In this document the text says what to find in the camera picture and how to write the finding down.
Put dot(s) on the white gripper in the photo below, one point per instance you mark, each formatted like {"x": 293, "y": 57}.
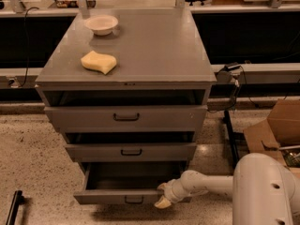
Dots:
{"x": 172, "y": 191}

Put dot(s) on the grey bottom drawer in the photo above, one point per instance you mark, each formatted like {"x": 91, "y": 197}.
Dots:
{"x": 126, "y": 182}

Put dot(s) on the grey drawer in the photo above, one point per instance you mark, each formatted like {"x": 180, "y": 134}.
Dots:
{"x": 127, "y": 152}
{"x": 126, "y": 182}
{"x": 126, "y": 118}

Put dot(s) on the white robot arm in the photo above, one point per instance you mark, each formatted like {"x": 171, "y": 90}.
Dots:
{"x": 263, "y": 191}

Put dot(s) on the grey middle drawer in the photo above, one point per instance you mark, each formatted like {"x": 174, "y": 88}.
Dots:
{"x": 127, "y": 152}

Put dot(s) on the grey drawer cabinet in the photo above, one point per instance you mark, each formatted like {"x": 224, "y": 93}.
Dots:
{"x": 161, "y": 61}

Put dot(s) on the grey top drawer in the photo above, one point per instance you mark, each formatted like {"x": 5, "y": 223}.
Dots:
{"x": 126, "y": 118}

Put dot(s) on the cardboard box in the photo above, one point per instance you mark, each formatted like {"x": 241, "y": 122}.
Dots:
{"x": 278, "y": 135}

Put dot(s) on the black stand with clamp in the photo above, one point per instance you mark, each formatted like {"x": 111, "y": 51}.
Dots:
{"x": 234, "y": 70}

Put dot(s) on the yellow sponge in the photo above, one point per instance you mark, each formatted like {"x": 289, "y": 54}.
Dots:
{"x": 103, "y": 63}

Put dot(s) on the black bar on floor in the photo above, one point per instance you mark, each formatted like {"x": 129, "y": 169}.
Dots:
{"x": 17, "y": 200}

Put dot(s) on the white bowl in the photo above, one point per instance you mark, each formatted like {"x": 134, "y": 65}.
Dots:
{"x": 101, "y": 25}

